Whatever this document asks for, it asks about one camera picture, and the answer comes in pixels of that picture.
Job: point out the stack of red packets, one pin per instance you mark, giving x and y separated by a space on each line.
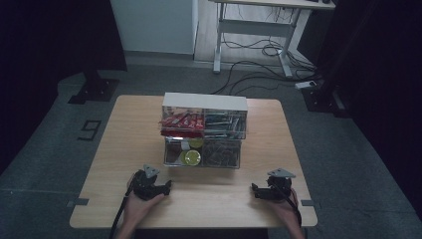
182 124

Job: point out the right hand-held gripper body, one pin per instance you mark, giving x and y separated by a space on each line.
279 186

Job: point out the dark curtain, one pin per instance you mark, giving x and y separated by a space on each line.
49 59
381 83

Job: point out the clear drawer organizer white top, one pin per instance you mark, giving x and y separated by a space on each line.
205 129

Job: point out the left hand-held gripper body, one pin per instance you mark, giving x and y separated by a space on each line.
145 186

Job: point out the black stand base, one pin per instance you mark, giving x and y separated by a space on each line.
323 98
94 89

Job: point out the white desk frame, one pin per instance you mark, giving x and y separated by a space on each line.
255 26

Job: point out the small yellow-green round lid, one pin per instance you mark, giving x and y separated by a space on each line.
195 142

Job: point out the black tape floor mark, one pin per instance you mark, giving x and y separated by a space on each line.
90 130

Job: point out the person's left hand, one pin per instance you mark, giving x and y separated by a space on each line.
139 209

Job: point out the pile of dark wrapped sachets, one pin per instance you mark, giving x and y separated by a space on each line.
220 154

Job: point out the stack of dark packets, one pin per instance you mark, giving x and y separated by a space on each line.
225 124

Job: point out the grey tape strip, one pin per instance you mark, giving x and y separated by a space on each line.
78 202
310 202

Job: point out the large yellow-green round lid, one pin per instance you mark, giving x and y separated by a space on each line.
191 157

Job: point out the white power strip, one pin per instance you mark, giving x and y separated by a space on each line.
306 85

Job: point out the white cabinet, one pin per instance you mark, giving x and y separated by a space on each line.
154 26

